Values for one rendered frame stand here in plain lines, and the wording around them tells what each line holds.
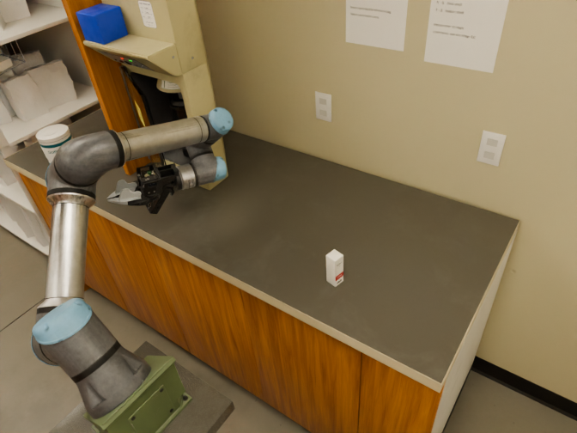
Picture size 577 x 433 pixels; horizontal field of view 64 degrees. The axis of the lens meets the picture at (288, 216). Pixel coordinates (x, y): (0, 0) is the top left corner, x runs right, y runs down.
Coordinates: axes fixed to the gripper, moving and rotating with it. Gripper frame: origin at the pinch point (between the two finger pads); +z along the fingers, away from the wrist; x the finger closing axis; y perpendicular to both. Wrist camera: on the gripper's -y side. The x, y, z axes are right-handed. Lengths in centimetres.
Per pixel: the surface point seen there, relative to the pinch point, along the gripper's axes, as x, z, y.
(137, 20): -45, -24, 30
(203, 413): 64, -1, -11
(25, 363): -36, 48, -142
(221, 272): 24.9, -24.5, -18.1
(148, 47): -32.2, -23.4, 27.3
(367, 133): 2, -94, 3
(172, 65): -27.0, -28.7, 23.5
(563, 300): 83, -132, -19
